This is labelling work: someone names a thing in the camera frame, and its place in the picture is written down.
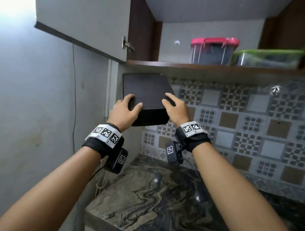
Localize green lid plastic container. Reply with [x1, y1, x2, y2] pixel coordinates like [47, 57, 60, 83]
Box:
[231, 49, 305, 69]

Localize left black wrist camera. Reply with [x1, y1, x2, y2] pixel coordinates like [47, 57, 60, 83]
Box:
[104, 148, 129, 174]

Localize metal cabinet hinge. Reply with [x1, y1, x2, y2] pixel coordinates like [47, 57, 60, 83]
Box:
[122, 36, 136, 53]

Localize right wrist tracker band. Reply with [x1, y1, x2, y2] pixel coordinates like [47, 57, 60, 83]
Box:
[175, 121, 211, 153]

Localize grey cabinet door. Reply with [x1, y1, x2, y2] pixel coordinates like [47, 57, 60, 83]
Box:
[34, 0, 131, 64]

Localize person's right hand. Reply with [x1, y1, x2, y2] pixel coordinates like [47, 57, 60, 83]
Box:
[162, 92, 191, 126]

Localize wrist tracker band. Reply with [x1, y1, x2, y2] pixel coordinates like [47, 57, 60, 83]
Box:
[175, 121, 211, 153]
[82, 123, 124, 158]

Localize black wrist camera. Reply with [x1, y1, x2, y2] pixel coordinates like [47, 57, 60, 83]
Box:
[165, 141, 184, 165]
[104, 148, 129, 174]

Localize person's right forearm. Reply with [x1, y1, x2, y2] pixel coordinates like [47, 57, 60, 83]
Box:
[192, 142, 290, 231]

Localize person's left hand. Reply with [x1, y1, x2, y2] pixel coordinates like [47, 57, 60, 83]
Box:
[107, 94, 143, 133]

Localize pink lid plastic container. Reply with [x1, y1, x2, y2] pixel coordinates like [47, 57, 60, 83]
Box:
[190, 37, 240, 66]

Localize person's left forearm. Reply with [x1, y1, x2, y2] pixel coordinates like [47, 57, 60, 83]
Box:
[0, 146, 102, 231]

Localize stack of black square plates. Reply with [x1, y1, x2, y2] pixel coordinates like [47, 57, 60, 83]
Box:
[122, 73, 177, 127]

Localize brown wooden wall cabinet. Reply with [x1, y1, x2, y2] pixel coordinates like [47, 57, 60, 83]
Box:
[126, 0, 305, 86]

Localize black camera cable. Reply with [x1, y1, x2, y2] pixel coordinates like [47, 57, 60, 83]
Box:
[182, 158, 203, 188]

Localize left wrist tracker band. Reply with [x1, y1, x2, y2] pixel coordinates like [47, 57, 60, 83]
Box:
[82, 123, 124, 158]

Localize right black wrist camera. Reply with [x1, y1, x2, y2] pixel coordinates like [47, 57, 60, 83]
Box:
[165, 141, 184, 165]

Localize thin black wall cable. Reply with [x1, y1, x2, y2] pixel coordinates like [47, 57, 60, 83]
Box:
[71, 44, 77, 154]

